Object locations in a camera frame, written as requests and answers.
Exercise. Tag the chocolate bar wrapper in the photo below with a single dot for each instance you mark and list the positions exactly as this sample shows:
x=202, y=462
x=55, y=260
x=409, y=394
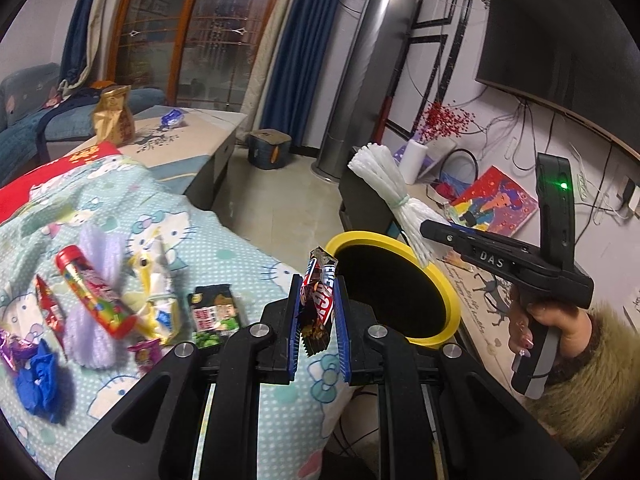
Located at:
x=317, y=300

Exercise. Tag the green snack packet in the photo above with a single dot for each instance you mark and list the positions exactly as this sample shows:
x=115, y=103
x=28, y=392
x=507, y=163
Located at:
x=215, y=316

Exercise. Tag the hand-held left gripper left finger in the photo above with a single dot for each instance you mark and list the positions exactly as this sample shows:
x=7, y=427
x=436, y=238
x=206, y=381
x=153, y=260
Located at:
x=296, y=332

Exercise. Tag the purple foil wrapper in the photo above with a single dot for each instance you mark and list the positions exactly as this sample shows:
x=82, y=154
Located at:
x=15, y=349

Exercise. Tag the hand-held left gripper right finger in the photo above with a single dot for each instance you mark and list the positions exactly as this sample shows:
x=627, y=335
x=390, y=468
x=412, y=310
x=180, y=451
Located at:
x=342, y=332

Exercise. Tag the white paper roll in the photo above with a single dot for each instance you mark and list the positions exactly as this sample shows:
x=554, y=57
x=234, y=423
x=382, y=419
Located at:
x=414, y=162

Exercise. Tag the lilac yarn bundle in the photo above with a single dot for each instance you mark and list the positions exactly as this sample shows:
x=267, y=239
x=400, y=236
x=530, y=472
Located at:
x=92, y=347

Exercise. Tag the dark box with orange mark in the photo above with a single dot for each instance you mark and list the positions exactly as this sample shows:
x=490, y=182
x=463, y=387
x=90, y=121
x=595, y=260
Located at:
x=267, y=150

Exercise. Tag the red candy tube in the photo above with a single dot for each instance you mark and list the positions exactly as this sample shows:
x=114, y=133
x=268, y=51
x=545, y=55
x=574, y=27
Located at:
x=90, y=285

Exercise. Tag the red berry branch decoration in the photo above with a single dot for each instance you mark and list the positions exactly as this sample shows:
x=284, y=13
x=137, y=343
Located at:
x=445, y=120

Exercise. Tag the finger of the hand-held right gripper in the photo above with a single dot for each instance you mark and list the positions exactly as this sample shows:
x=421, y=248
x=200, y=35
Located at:
x=440, y=234

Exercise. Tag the beige curtain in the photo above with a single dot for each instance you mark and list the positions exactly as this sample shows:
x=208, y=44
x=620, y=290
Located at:
x=272, y=45

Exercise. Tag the pile of clothes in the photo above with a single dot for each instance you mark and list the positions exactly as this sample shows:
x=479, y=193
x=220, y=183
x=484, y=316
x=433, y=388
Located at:
x=80, y=87

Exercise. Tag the small pink wrapper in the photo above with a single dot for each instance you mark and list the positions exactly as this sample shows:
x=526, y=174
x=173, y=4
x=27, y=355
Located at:
x=145, y=355

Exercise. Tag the yellow round bin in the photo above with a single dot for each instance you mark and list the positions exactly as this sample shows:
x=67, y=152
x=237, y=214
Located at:
x=450, y=305

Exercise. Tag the colourful picture book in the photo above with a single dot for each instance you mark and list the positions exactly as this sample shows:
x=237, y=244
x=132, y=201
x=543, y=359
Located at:
x=495, y=202

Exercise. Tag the black television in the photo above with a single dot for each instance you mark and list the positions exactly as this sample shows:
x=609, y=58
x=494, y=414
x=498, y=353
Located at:
x=560, y=35

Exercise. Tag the white power plug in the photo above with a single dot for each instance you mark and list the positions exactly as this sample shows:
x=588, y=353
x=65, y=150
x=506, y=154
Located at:
x=627, y=195

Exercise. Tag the person's right forearm fur sleeve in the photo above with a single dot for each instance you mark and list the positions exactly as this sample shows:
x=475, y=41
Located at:
x=595, y=385

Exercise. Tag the blue grey sofa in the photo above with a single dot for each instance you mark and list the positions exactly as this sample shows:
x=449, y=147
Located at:
x=20, y=125

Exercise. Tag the yellow white plastic wrapper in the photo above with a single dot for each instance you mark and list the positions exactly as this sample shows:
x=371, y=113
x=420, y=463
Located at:
x=161, y=316

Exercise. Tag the person's right hand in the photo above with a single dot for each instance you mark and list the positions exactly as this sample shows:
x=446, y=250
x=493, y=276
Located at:
x=540, y=317

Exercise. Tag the black hoop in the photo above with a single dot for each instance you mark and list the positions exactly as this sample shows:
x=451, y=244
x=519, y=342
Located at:
x=472, y=165

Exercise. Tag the crumpled blue wrapper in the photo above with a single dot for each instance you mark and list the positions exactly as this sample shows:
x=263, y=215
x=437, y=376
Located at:
x=37, y=385

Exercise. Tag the silver tower air conditioner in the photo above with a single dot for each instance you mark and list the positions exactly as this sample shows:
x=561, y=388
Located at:
x=365, y=70

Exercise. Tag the beige coffee table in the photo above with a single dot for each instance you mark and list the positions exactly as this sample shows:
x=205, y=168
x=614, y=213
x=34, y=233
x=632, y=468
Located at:
x=200, y=145

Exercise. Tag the wooden glass sliding door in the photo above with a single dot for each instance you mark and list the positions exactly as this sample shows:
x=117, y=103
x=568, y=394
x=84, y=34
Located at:
x=210, y=35

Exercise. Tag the blue curtain beside sofa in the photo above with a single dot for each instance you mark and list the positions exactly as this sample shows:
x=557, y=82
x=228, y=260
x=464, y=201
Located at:
x=82, y=25

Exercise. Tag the red snack packet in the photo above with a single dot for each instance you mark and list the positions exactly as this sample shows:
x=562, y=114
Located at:
x=50, y=310

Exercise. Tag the purple box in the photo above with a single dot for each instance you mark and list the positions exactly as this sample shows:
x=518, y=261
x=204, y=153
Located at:
x=397, y=157

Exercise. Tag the red cloth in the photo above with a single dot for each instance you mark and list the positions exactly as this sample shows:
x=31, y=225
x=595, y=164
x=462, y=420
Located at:
x=30, y=190

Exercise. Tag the blue curtain beside air conditioner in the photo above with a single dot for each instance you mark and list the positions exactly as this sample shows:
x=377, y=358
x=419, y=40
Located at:
x=305, y=60

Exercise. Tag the blue white snack wrapper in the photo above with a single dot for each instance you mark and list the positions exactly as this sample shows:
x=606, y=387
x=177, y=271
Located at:
x=172, y=118

